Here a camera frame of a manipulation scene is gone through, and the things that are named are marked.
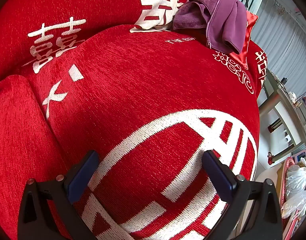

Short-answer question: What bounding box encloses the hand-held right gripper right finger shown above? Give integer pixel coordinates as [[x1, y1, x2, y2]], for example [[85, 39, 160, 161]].
[[202, 150, 284, 240]]

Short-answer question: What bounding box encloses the red printed sofa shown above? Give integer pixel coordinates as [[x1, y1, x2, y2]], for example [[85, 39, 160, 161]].
[[0, 0, 268, 240]]

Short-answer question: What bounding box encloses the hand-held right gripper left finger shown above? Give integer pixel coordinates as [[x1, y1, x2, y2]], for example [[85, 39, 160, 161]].
[[17, 150, 100, 240]]

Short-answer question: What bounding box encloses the white side table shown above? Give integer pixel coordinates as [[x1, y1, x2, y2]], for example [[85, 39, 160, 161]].
[[258, 69, 306, 156]]

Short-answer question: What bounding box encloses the red satin pillow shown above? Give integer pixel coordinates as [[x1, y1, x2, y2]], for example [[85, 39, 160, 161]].
[[228, 11, 259, 68]]

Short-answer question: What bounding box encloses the white plastic bag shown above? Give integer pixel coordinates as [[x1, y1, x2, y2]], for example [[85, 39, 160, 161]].
[[281, 164, 306, 221]]

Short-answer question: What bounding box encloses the purple zip jacket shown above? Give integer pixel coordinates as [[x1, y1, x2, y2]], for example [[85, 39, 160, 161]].
[[205, 0, 248, 55]]

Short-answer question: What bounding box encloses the purple towel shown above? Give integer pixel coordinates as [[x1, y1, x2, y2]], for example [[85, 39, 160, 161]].
[[172, 0, 227, 32]]

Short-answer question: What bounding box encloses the red striped round box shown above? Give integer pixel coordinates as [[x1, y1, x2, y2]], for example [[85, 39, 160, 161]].
[[277, 156, 302, 233]]

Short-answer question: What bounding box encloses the white sheer curtain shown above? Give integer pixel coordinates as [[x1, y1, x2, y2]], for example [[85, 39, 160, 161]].
[[250, 0, 306, 85]]

